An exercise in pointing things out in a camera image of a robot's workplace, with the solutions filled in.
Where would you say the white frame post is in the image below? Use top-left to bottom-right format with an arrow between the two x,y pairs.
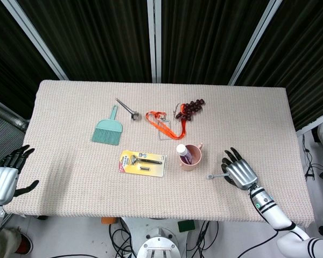
1,0 -> 69,80
146,0 -> 162,83
228,0 -> 286,86

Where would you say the purple white tube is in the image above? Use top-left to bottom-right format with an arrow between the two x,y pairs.
176,144 -> 192,164

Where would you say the pink ribbed cup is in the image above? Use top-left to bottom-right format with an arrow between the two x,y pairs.
177,143 -> 205,173

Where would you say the silver metal engine valve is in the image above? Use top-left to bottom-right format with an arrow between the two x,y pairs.
115,97 -> 141,121

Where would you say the red round object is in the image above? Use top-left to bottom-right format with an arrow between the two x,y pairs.
16,233 -> 33,255

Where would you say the light grey toothbrush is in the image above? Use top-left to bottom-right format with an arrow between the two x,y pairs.
206,173 -> 231,180

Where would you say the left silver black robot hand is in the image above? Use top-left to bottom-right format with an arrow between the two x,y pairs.
0,145 -> 40,206

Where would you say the green hand brush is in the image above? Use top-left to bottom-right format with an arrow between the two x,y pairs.
91,105 -> 122,146

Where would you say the clear badge holder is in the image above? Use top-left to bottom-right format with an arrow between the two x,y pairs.
157,119 -> 175,141

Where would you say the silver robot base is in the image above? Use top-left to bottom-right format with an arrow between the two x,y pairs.
136,217 -> 189,258

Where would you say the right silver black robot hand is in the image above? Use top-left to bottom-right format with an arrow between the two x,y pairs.
221,147 -> 259,191

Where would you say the orange lanyard strap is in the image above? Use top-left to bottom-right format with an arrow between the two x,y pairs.
145,104 -> 188,140

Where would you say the yellow razor blister pack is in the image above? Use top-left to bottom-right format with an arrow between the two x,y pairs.
117,149 -> 167,178

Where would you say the black pleated curtain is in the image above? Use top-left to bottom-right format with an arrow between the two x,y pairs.
160,0 -> 275,84
236,0 -> 323,131
0,0 -> 61,113
16,0 -> 153,83

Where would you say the black floor cable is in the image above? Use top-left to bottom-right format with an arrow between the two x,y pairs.
187,220 -> 221,258
301,133 -> 323,183
107,220 -> 141,258

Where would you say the olive cloth bundle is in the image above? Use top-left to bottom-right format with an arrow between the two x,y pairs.
0,227 -> 22,258

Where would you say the beige waffle tablecloth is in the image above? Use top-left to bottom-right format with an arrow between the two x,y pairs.
2,79 -> 315,228

